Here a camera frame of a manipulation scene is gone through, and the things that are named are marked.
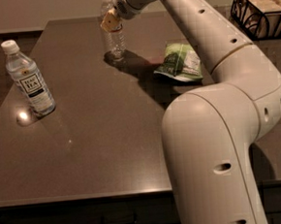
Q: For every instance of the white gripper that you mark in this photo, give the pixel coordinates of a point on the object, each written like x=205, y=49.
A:
x=123, y=4

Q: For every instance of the clear water bottle red label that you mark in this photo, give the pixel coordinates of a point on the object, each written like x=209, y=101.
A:
x=115, y=41

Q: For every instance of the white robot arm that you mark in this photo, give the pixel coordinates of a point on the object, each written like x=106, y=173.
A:
x=206, y=132

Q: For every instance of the tea bottle white cap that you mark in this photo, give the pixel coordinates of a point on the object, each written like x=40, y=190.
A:
x=28, y=78

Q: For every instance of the green snack bag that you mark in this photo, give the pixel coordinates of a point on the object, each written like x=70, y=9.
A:
x=180, y=63

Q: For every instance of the black wire basket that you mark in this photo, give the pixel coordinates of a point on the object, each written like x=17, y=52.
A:
x=237, y=12

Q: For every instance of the dark drawer with handle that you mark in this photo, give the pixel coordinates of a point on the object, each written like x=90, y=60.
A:
x=146, y=210

